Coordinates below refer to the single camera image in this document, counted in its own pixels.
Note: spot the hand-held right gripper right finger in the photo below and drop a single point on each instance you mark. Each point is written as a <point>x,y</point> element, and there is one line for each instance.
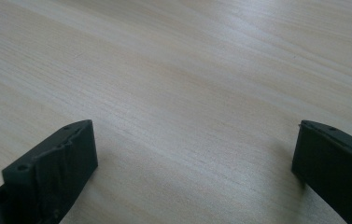
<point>335,168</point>

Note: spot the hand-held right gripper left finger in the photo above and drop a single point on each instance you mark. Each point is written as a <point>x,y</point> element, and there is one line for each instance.
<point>52,174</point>

